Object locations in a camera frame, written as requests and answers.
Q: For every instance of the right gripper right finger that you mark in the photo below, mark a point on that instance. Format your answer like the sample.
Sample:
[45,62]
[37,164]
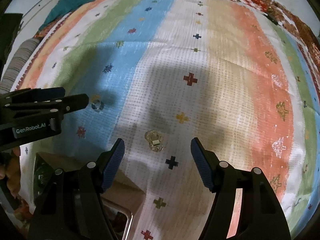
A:
[205,161]

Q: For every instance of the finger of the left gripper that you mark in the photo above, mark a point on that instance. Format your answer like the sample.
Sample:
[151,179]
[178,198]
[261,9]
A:
[32,95]
[63,105]

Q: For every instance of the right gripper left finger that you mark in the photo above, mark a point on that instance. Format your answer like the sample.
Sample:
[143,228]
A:
[110,162]

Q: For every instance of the person left hand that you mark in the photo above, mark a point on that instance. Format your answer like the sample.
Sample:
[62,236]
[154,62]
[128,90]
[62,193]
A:
[13,172]

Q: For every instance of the silver metal tin box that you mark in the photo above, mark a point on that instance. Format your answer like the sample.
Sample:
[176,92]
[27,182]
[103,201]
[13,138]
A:
[70,203]

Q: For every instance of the grey striped pillow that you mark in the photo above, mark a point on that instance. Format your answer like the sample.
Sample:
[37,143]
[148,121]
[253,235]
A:
[17,62]

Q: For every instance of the striped colourful woven mat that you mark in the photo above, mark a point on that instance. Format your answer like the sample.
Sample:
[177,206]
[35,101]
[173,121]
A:
[214,69]

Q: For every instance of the small black device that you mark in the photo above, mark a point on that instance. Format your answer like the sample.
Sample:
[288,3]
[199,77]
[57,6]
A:
[273,19]

